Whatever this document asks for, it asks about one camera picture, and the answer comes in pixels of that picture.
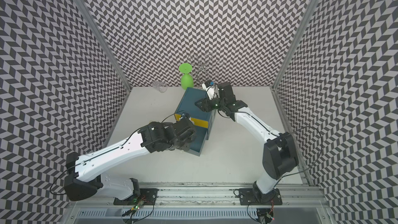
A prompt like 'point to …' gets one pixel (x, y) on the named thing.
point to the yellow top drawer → (201, 123)
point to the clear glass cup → (160, 86)
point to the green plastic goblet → (187, 80)
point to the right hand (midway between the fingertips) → (199, 104)
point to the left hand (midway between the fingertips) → (186, 142)
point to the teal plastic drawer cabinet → (187, 105)
